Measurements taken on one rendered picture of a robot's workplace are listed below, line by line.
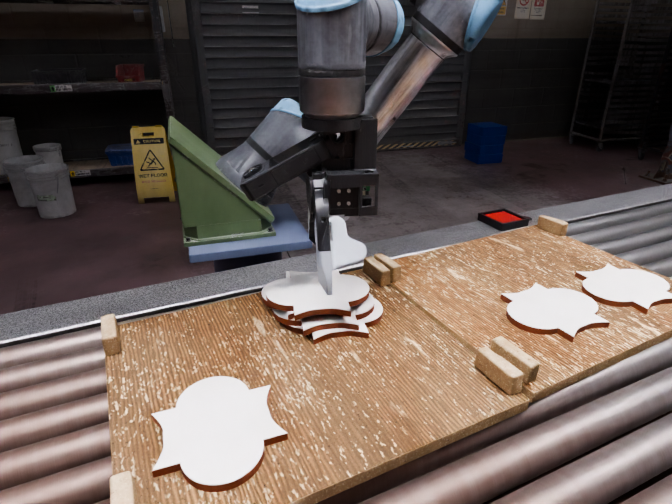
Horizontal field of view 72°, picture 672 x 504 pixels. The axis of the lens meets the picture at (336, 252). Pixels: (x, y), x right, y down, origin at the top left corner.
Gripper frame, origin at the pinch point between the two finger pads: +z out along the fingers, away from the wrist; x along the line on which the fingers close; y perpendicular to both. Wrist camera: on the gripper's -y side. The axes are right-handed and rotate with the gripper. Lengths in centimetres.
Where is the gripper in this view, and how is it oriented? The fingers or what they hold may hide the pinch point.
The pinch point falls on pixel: (317, 268)
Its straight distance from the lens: 62.1
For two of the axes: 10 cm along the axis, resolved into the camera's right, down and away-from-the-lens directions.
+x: -1.4, -4.2, 9.0
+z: 0.0, 9.0, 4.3
